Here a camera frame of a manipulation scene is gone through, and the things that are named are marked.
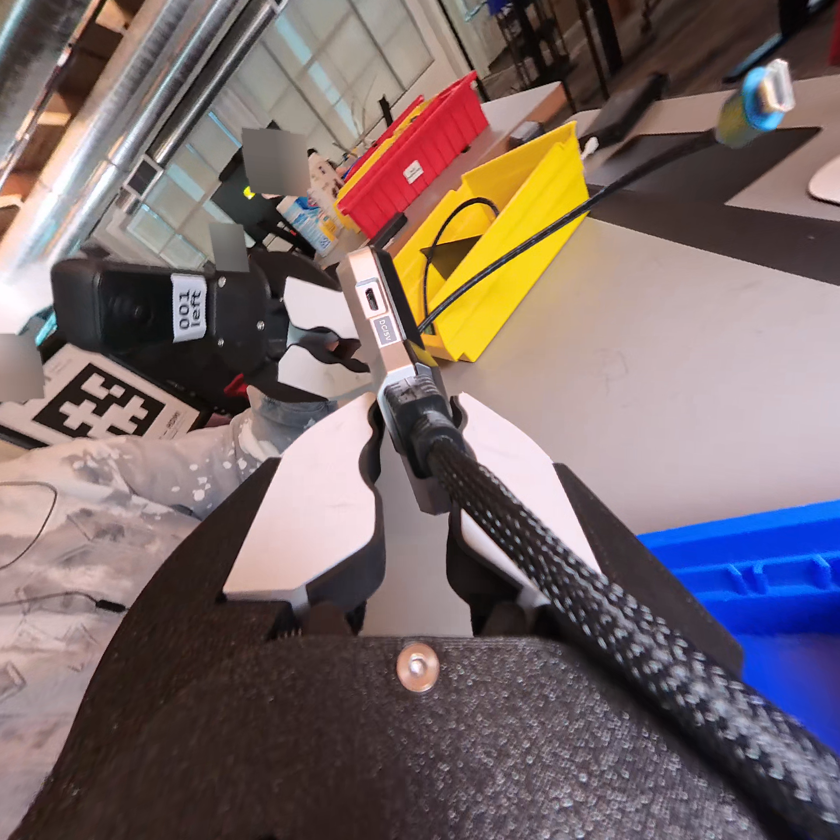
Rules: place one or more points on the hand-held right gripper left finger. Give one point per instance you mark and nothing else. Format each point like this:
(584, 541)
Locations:
(308, 512)

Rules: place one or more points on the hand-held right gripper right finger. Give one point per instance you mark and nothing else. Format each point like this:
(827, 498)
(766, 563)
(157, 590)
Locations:
(525, 453)

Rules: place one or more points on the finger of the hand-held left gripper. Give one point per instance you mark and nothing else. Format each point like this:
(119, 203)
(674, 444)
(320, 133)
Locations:
(308, 371)
(321, 305)

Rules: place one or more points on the silver hub adapter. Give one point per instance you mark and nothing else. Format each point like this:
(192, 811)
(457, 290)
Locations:
(380, 315)

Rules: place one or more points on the black usb adapter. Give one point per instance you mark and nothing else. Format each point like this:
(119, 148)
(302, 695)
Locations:
(390, 229)

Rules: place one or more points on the yellow plastic bin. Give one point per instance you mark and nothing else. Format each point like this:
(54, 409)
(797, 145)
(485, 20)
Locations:
(525, 216)
(367, 170)

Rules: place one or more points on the blue plastic bin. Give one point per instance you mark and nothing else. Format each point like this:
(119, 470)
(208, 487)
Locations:
(754, 571)

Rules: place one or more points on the person's left forearm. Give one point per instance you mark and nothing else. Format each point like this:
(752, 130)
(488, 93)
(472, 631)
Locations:
(164, 466)

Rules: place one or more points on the white blue printed package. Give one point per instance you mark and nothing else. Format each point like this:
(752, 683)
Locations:
(312, 216)

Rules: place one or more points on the black monitor on stand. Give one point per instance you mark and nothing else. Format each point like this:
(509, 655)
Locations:
(256, 210)

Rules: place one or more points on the black bin divider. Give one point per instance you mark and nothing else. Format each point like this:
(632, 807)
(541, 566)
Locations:
(459, 262)

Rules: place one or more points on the framed black white marker sign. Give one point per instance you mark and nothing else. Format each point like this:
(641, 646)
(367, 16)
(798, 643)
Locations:
(98, 400)

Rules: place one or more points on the red plastic bin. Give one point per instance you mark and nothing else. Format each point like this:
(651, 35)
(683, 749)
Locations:
(420, 157)

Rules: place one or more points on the person's grey hoodie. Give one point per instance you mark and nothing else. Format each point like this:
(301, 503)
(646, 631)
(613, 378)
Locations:
(65, 623)

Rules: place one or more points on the grey small box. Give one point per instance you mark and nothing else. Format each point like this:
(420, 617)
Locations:
(528, 131)

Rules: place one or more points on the black rectangular box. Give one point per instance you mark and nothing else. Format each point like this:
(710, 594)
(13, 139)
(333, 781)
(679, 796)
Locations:
(630, 108)

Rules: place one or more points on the white tablet stand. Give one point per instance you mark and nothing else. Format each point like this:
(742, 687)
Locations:
(827, 184)

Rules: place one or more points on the large silver air duct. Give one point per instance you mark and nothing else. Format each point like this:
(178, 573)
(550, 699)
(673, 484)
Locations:
(131, 118)

